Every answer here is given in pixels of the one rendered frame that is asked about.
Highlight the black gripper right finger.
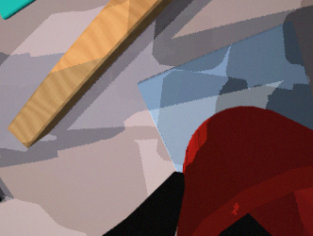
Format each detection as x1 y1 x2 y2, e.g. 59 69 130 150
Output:
218 213 271 236

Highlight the tan wooden bar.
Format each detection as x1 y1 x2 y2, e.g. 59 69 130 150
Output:
8 0 172 148

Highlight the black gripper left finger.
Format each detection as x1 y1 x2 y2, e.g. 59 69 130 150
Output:
103 172 186 236

